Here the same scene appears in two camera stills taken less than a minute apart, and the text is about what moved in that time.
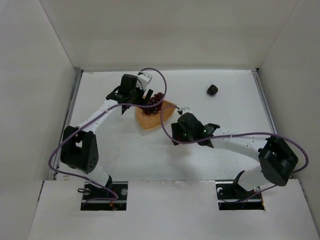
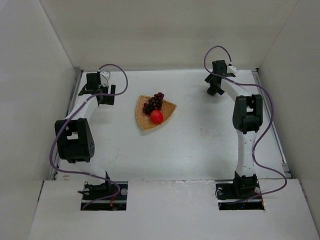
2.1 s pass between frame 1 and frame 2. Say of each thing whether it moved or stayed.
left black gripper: moved
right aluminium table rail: stayed
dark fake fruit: stayed
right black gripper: moved
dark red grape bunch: stayed
